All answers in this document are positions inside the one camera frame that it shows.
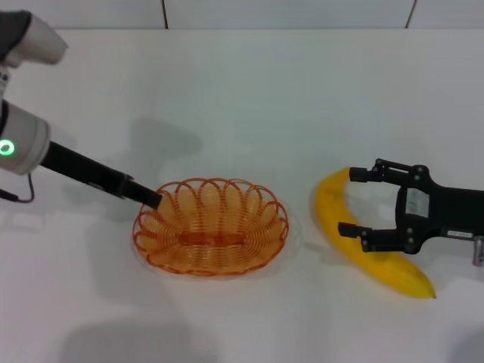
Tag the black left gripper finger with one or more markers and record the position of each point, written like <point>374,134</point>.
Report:
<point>145,196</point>

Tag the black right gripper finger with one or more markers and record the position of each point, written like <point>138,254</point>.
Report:
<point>391,172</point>
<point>382,240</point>

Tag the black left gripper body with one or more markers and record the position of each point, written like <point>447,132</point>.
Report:
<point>83,170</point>

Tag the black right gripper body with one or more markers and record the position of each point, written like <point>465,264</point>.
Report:
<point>450,211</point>

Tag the yellow banana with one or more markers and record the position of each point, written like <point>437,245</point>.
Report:
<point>332,211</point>

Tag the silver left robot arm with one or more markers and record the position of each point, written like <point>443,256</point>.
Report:
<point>26,140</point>

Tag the small silver connector plug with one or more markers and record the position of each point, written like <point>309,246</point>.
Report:
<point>478,251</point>

